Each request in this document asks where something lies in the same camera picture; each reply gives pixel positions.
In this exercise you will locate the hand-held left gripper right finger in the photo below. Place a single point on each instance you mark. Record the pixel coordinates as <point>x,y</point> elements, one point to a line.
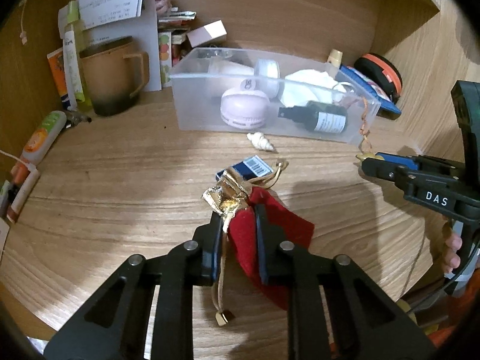
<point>262,247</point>

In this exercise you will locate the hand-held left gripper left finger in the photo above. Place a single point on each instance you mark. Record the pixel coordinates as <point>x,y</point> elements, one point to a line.
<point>213,255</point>

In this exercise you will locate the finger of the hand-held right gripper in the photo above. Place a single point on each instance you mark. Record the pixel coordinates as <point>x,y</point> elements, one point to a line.
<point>382,170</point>
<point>397,159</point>

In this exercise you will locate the dark spray bottle white label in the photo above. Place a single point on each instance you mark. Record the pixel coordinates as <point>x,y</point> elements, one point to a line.
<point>322,118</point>

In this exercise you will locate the white face mask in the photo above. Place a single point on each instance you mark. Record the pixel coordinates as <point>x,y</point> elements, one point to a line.
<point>307,86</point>

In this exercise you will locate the pink round desktop vacuum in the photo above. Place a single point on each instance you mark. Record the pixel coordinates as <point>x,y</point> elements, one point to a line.
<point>243,105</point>

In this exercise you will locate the white lidded plastic cup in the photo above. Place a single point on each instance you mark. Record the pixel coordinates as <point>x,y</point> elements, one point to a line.
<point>268,71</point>

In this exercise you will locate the clear plastic storage bin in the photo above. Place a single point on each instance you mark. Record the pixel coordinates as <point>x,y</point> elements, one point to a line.
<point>195,97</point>

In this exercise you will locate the person's right hand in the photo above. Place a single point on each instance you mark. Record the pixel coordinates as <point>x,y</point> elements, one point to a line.
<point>453,255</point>

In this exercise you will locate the blue flat box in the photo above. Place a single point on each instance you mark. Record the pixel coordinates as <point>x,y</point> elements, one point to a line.
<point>386,107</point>

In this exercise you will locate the small blue box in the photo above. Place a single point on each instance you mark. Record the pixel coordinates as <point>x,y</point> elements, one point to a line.
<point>247,168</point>

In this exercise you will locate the orange black round case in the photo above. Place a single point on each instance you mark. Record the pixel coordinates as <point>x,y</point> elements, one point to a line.
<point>382,75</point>

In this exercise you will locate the white seashell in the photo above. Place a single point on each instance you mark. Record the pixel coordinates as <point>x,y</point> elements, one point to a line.
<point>260,141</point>

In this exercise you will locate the small cream bottle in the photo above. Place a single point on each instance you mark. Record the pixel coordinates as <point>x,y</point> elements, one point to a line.
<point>335,58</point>

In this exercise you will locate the small black metal tool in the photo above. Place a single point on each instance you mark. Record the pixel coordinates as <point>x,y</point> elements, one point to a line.
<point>78,119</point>

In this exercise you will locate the white tube red cap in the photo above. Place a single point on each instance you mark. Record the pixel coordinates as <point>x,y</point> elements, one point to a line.
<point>24,195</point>

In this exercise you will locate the fruit print box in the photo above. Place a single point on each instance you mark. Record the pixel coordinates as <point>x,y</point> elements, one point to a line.
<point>165,56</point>

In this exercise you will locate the brown mug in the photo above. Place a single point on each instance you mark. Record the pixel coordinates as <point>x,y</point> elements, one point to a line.
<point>108,78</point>

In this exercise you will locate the green orange lotion tube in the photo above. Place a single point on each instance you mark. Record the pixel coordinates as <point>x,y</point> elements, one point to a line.
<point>41,138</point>

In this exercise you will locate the white printed paper sheet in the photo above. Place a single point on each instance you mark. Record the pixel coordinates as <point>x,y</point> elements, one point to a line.
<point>3,240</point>

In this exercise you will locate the white paper carton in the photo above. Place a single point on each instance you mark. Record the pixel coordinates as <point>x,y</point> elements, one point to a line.
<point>150,45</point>

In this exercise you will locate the small white pink box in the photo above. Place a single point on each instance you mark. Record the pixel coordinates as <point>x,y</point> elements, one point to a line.
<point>206,33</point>

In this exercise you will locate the orange carton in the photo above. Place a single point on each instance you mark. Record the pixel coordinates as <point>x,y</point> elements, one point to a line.
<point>58,78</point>

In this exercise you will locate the yellow-green spray bottle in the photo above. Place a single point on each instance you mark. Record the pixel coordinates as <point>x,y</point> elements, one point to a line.
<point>73,60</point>

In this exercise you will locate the pile of small packets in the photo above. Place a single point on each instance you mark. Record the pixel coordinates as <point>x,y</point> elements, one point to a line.
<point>174,15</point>

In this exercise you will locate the white receipt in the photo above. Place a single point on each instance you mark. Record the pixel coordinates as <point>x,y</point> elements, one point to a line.
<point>112,3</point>

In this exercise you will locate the pink hanging tag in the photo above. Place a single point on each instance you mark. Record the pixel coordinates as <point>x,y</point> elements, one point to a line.
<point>24,37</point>

